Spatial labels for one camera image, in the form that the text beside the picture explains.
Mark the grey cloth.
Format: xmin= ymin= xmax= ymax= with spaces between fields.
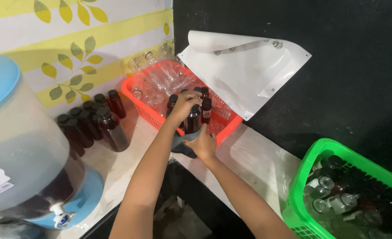
xmin=171 ymin=124 xmax=205 ymax=159

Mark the heap of mixed bottles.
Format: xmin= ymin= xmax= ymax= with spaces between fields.
xmin=303 ymin=154 xmax=392 ymax=239

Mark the person's left hand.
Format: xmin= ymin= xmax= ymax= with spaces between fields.
xmin=167 ymin=90 xmax=203 ymax=128

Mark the red plastic basket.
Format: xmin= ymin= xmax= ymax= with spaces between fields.
xmin=121 ymin=60 xmax=244 ymax=147

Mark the green plastic basket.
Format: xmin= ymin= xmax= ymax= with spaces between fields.
xmin=282 ymin=138 xmax=392 ymax=239

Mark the white dispenser tap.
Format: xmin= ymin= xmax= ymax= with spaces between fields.
xmin=49 ymin=202 xmax=76 ymax=229

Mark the white curled paper sheet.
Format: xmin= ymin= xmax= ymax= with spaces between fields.
xmin=177 ymin=30 xmax=312 ymax=121

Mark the cluster of dark filled bottles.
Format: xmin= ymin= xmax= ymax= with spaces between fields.
xmin=56 ymin=89 xmax=131 ymax=157

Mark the pile of clear empty bottles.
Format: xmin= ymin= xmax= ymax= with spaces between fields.
xmin=128 ymin=43 xmax=204 ymax=117

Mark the blue translucent water dispenser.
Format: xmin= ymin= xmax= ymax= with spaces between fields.
xmin=0 ymin=52 xmax=104 ymax=230

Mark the person's right hand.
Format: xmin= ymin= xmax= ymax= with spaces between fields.
xmin=183 ymin=123 xmax=218 ymax=160

